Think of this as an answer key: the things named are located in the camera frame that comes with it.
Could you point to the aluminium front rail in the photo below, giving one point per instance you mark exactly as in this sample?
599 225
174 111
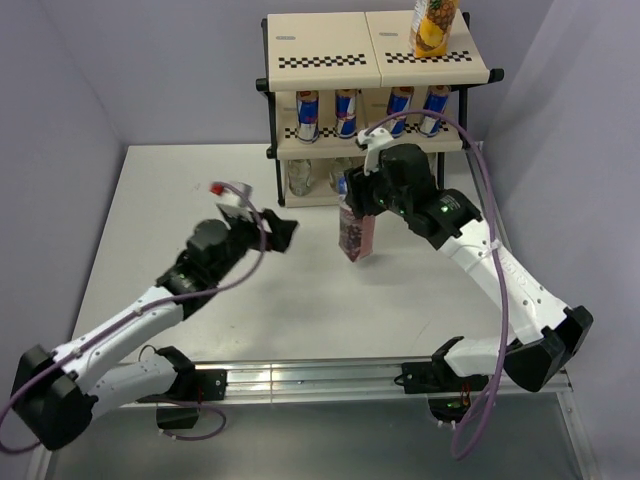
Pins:
310 380

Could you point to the blue carton yellow side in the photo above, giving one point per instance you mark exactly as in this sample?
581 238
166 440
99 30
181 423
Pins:
431 27

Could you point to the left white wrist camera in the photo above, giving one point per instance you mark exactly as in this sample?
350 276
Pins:
232 203

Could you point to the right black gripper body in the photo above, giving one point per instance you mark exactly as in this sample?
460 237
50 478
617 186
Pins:
377 196

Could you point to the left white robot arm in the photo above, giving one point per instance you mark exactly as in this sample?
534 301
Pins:
58 393

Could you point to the beige three-tier shelf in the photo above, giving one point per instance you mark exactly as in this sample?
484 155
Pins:
366 51

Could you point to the clear bottle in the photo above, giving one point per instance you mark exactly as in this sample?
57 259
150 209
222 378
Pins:
337 168
299 173

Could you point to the energy drink can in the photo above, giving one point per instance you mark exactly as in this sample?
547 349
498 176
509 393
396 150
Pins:
346 112
307 106
400 99

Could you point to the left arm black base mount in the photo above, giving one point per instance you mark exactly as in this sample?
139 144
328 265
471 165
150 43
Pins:
199 385

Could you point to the aluminium side rail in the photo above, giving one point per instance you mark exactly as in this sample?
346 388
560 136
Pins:
583 455

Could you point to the blue carton maroon side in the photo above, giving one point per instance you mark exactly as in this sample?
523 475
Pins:
355 235

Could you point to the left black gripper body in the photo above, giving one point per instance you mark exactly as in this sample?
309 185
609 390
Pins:
243 235

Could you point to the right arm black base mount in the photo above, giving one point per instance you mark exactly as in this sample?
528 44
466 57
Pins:
427 377

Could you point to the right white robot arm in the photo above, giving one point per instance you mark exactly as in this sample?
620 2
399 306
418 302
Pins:
543 332

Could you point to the energy drink can hidden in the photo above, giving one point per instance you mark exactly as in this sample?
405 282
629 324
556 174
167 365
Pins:
436 100

